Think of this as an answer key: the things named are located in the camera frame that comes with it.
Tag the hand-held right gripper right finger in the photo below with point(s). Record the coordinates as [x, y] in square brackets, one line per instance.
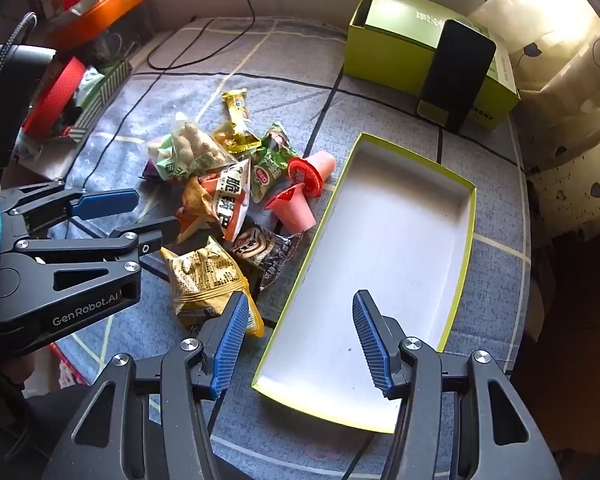
[372, 342]

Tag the pink jelly cup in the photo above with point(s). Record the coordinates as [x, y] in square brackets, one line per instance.
[292, 210]
[320, 165]

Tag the green cardboard box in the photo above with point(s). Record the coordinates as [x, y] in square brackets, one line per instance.
[395, 45]

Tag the red tape roll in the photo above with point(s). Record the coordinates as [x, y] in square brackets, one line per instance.
[55, 95]

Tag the orange tray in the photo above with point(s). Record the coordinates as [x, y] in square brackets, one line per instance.
[110, 10]

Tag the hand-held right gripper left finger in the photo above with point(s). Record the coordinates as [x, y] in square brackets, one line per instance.
[230, 345]

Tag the small green snack packet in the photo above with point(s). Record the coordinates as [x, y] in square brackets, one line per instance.
[267, 170]

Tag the green rimmed shallow box tray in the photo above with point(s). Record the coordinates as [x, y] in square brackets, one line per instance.
[390, 240]

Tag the clear peanut bag green label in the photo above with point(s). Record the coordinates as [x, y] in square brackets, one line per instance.
[190, 145]

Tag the dark melon seed packet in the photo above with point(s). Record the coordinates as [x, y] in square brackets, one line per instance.
[255, 247]

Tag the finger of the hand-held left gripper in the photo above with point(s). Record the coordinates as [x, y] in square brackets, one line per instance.
[130, 242]
[110, 202]

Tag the clear packet of brown eggs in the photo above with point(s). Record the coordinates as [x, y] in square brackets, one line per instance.
[222, 137]

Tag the long yellow snack bar packet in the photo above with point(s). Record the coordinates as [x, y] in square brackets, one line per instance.
[237, 115]

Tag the orange white chip packet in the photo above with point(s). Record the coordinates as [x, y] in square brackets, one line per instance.
[230, 195]

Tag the black phone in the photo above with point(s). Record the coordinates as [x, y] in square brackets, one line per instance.
[455, 70]

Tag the yellow puffed snack packet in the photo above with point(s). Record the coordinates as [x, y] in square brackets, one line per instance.
[205, 275]

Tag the beige heart print cushion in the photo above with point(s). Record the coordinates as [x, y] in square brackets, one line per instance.
[565, 60]

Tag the striped gift bag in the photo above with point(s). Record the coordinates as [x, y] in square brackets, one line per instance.
[105, 90]

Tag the purple snack packet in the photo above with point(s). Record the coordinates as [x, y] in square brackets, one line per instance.
[149, 172]

